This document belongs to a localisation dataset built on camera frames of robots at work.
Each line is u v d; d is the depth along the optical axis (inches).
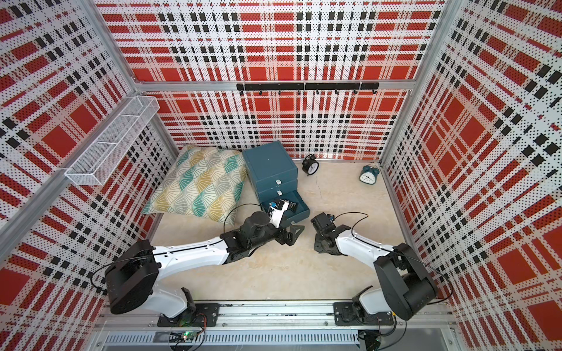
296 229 28.8
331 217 32.5
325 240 25.6
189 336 27.3
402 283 16.8
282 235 27.5
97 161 27.5
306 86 34.8
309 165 43.7
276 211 27.4
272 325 28.8
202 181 36.3
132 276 16.8
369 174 42.4
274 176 33.7
